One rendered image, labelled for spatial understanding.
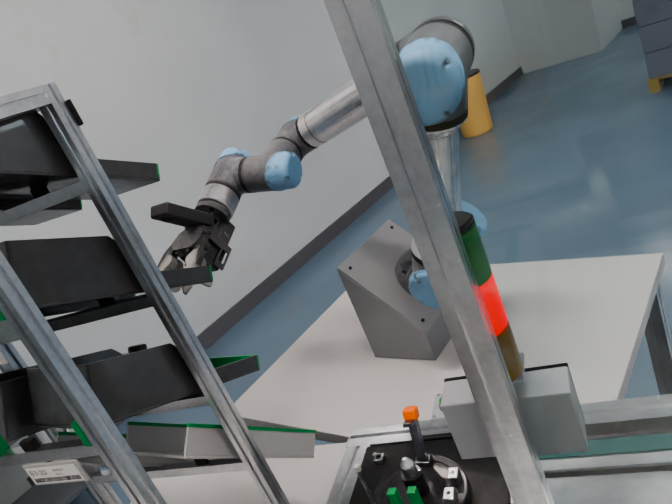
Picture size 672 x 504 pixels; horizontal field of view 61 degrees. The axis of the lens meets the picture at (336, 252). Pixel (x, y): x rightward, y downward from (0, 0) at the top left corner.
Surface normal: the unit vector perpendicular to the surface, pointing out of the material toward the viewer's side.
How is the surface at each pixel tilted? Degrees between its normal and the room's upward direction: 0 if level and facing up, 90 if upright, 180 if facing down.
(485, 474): 0
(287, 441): 90
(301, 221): 90
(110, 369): 90
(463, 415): 90
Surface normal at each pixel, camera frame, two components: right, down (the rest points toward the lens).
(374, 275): 0.28, -0.66
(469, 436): -0.28, 0.44
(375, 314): -0.55, 0.49
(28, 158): 0.82, -0.15
